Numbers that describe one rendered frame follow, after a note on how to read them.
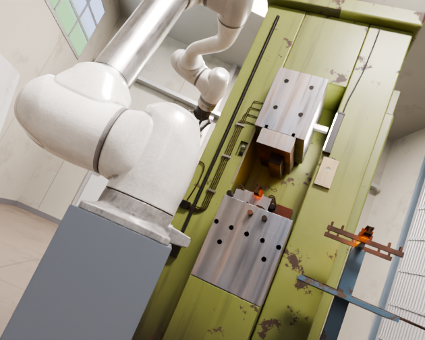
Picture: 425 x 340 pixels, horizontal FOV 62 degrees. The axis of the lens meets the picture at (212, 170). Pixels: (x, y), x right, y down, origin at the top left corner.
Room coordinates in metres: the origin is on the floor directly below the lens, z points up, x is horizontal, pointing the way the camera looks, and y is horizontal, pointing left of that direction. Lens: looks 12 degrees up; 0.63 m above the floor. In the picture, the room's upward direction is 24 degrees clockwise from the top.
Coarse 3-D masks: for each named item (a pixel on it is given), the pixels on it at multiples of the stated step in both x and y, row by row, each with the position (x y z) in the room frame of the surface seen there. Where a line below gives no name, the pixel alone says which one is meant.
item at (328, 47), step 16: (320, 16) 2.03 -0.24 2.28; (304, 32) 2.05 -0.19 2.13; (320, 32) 2.02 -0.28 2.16; (336, 32) 1.99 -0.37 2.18; (352, 32) 1.96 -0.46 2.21; (304, 48) 2.04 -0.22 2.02; (320, 48) 2.01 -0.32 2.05; (336, 48) 1.98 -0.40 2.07; (352, 48) 1.95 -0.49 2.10; (288, 64) 2.05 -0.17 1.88; (304, 64) 2.02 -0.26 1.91; (320, 64) 1.99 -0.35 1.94; (336, 64) 1.97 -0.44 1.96; (352, 64) 1.94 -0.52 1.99; (336, 80) 1.96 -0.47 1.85; (336, 96) 2.08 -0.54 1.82
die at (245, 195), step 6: (240, 192) 1.90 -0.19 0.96; (246, 192) 1.89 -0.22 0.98; (252, 192) 1.88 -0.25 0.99; (240, 198) 1.90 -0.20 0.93; (246, 198) 1.89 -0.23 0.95; (252, 198) 1.88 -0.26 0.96; (258, 198) 1.87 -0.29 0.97; (264, 198) 1.86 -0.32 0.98; (270, 198) 1.85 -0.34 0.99; (252, 204) 1.87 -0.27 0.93; (258, 204) 1.86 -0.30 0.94; (264, 204) 1.86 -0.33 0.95; (270, 204) 1.88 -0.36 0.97; (270, 210) 1.98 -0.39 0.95
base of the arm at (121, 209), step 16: (112, 192) 0.69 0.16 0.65; (96, 208) 0.66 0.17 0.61; (112, 208) 0.68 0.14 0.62; (128, 208) 0.67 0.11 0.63; (144, 208) 0.68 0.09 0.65; (128, 224) 0.67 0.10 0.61; (144, 224) 0.68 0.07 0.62; (160, 224) 0.70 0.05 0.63; (160, 240) 0.66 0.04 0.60; (176, 240) 0.74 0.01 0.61
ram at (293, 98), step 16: (288, 80) 1.91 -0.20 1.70; (304, 80) 1.87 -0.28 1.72; (320, 80) 1.85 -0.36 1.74; (272, 96) 1.91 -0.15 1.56; (288, 96) 1.89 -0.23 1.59; (304, 96) 1.86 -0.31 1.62; (320, 96) 1.84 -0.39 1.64; (272, 112) 1.90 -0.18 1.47; (288, 112) 1.88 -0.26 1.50; (304, 112) 1.85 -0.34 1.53; (320, 112) 2.13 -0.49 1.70; (256, 128) 1.97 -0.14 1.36; (272, 128) 1.89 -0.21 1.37; (288, 128) 1.87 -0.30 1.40; (304, 128) 1.84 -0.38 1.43; (320, 128) 2.00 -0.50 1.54; (304, 144) 1.90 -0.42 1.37
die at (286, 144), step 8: (264, 128) 1.90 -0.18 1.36; (264, 136) 1.90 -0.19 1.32; (272, 136) 1.89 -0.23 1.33; (280, 136) 1.87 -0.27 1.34; (288, 136) 1.86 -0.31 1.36; (264, 144) 1.89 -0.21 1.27; (272, 144) 1.88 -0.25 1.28; (280, 144) 1.87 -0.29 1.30; (288, 144) 1.86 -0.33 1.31; (264, 152) 2.03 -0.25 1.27; (272, 152) 1.97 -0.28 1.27; (280, 152) 1.91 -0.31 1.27; (288, 152) 1.86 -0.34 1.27; (264, 160) 2.18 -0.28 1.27; (288, 160) 1.98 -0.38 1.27; (288, 168) 2.13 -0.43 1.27
